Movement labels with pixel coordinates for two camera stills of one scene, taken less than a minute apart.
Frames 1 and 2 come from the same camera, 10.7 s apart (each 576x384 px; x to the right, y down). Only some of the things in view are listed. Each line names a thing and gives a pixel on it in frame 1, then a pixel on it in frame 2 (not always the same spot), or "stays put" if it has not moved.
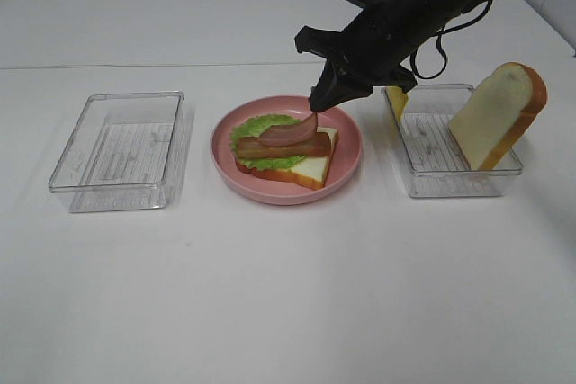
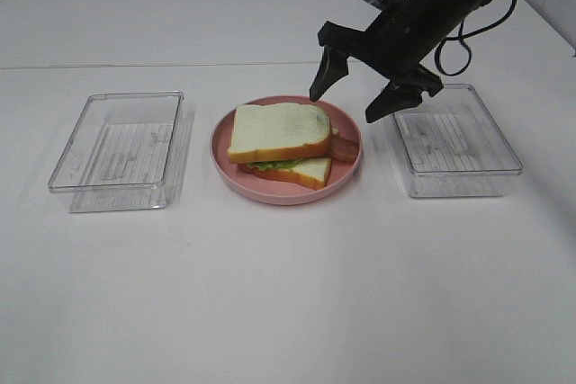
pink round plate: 345,163 stays put
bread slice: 497,112 -> 270,130
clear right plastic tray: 433,161 stays put
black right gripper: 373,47 -> 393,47
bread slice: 310,171 stays put
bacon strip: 292,133 -> 338,148
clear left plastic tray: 124,155 stays put
